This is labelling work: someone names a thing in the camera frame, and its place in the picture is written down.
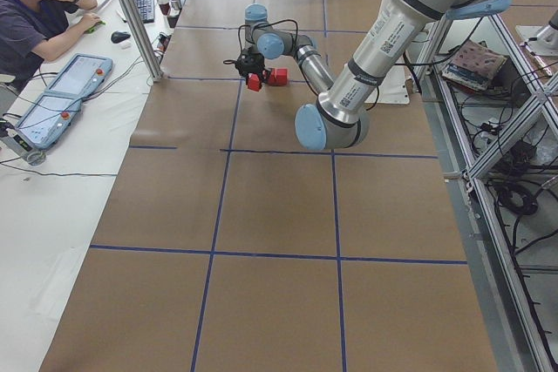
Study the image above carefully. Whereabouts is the blue teach pendant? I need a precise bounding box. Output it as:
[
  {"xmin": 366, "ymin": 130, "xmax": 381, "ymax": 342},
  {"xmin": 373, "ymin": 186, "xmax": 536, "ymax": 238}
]
[
  {"xmin": 16, "ymin": 93, "xmax": 83, "ymax": 150},
  {"xmin": 44, "ymin": 53, "xmax": 113, "ymax": 99}
]

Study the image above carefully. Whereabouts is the red cube block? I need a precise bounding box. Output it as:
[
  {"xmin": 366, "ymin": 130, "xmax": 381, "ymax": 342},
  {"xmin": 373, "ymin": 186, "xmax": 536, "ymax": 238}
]
[
  {"xmin": 275, "ymin": 68, "xmax": 288, "ymax": 86},
  {"xmin": 263, "ymin": 68, "xmax": 277, "ymax": 86}
]

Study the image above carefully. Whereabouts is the black computer mouse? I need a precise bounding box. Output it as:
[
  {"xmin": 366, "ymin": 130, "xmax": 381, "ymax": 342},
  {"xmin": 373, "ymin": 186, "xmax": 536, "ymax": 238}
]
[{"xmin": 110, "ymin": 30, "xmax": 131, "ymax": 44}]

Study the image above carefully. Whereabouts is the aluminium side frame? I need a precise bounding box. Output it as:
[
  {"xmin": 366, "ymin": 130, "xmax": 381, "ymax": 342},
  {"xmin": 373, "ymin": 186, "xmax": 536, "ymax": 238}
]
[{"xmin": 407, "ymin": 0, "xmax": 557, "ymax": 371}]

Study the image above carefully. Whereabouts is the upper blue teach pendant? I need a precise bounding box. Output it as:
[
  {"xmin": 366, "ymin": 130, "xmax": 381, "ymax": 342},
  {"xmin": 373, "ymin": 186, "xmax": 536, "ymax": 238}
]
[{"xmin": 44, "ymin": 53, "xmax": 113, "ymax": 99}]

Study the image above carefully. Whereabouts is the lower blue teach pendant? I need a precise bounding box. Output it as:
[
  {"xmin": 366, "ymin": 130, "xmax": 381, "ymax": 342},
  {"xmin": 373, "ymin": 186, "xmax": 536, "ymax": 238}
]
[{"xmin": 16, "ymin": 93, "xmax": 83, "ymax": 150}]

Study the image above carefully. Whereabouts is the aluminium frame post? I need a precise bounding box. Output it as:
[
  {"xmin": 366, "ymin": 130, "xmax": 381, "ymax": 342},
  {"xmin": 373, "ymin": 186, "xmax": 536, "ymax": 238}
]
[{"xmin": 119, "ymin": 0, "xmax": 163, "ymax": 82}]

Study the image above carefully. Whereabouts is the stack of books and cloth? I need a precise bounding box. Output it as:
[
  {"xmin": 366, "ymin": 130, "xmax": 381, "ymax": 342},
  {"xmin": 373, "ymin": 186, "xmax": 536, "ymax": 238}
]
[{"xmin": 441, "ymin": 40, "xmax": 507, "ymax": 91}]

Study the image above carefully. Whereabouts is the person in dark shirt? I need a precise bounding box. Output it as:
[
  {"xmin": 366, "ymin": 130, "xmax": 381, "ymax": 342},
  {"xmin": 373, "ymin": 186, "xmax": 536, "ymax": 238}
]
[{"xmin": 1, "ymin": 0, "xmax": 100, "ymax": 91}]

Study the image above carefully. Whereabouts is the metal cup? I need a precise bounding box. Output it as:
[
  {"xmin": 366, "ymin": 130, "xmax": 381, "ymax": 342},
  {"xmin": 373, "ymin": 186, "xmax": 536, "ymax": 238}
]
[{"xmin": 169, "ymin": 0, "xmax": 182, "ymax": 11}]

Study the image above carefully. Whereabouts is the red cube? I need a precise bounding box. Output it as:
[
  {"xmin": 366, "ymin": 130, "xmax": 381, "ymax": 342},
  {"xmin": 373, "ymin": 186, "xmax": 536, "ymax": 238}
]
[{"xmin": 246, "ymin": 73, "xmax": 262, "ymax": 91}]

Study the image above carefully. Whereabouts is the brown paper table cover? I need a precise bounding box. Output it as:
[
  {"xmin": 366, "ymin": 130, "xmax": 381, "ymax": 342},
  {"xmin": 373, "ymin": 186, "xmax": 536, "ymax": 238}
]
[{"xmin": 41, "ymin": 0, "xmax": 497, "ymax": 371}]

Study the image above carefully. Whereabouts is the black keyboard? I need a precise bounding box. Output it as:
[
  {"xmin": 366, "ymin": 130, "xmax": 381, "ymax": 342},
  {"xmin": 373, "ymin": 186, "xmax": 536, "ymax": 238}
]
[{"xmin": 133, "ymin": 0, "xmax": 155, "ymax": 24}]

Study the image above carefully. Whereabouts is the black floor cable bundle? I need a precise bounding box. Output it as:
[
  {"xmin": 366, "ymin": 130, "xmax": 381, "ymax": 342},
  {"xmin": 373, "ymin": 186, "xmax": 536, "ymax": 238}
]
[{"xmin": 492, "ymin": 179, "xmax": 541, "ymax": 217}]

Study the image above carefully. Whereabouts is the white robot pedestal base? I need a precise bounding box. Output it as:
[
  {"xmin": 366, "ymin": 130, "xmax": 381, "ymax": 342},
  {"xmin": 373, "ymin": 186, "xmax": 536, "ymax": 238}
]
[{"xmin": 366, "ymin": 65, "xmax": 410, "ymax": 105}]

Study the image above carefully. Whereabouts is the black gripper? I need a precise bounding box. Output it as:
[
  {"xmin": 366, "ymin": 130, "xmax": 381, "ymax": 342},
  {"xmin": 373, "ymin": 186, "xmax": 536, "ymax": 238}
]
[{"xmin": 235, "ymin": 47, "xmax": 265, "ymax": 78}]

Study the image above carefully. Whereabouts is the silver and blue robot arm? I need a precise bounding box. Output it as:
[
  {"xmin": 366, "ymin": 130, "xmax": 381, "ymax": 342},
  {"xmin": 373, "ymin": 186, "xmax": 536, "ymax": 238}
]
[{"xmin": 233, "ymin": 0, "xmax": 512, "ymax": 151}]

